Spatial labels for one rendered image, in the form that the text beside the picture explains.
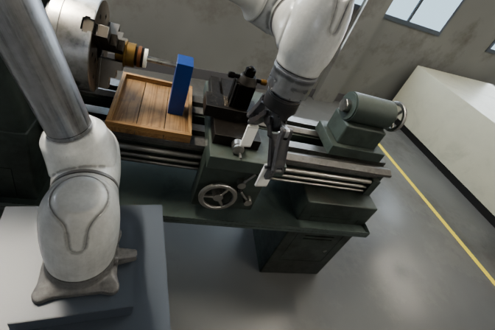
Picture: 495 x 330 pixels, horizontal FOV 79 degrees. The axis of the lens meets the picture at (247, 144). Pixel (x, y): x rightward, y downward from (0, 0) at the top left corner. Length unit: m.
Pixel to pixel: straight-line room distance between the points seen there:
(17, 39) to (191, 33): 2.63
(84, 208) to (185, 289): 1.18
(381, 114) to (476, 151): 2.61
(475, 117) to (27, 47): 3.90
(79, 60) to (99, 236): 0.57
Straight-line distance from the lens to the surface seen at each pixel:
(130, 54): 1.15
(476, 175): 3.99
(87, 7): 1.11
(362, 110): 1.40
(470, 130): 4.05
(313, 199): 1.47
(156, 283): 0.96
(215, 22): 3.22
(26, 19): 0.67
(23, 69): 0.71
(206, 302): 1.79
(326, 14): 0.54
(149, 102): 1.30
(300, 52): 0.55
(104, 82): 1.21
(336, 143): 1.46
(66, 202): 0.69
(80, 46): 1.06
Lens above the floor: 1.62
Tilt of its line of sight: 37 degrees down
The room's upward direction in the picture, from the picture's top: 23 degrees clockwise
